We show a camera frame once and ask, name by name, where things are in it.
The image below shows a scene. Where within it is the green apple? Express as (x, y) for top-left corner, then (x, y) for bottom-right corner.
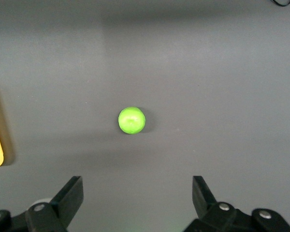
(117, 106), (146, 135)

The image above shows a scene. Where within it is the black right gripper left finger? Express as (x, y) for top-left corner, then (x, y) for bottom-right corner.
(0, 175), (85, 232)

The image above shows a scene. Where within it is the dark grey table mat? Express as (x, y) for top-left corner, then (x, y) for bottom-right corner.
(0, 0), (290, 232)

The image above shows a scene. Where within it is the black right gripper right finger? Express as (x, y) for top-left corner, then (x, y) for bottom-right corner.
(182, 175), (290, 232)

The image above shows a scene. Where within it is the loose thin black cable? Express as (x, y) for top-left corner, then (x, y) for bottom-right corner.
(270, 0), (290, 7)

